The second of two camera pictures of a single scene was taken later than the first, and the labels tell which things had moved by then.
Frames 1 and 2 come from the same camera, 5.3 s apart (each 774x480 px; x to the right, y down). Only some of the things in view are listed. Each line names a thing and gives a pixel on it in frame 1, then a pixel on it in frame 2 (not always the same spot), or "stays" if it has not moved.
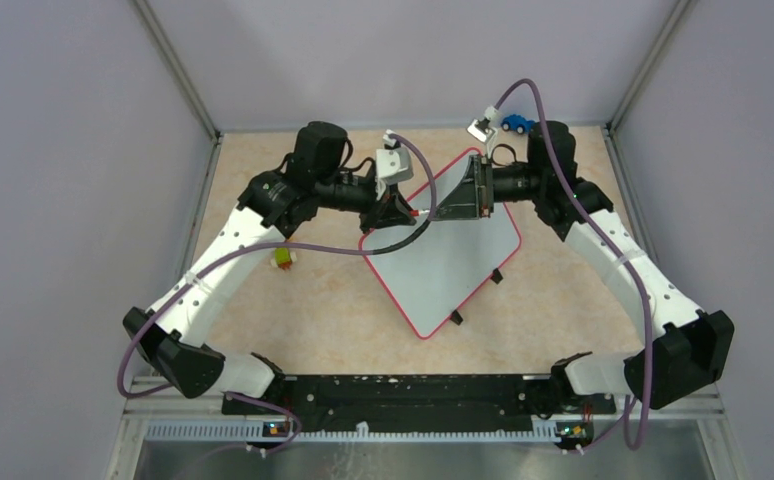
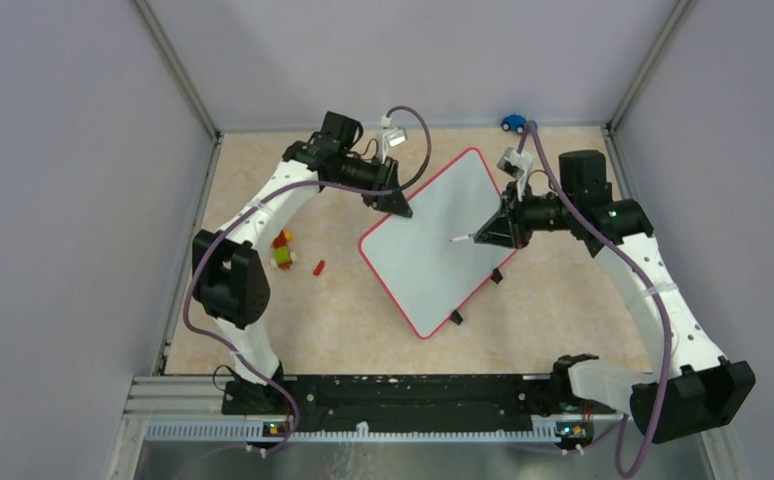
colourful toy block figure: x=283 y=258 stays
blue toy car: x=517 y=123 stays
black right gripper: x=467 y=201 → x=508 y=226
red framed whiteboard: x=431 y=278 stays
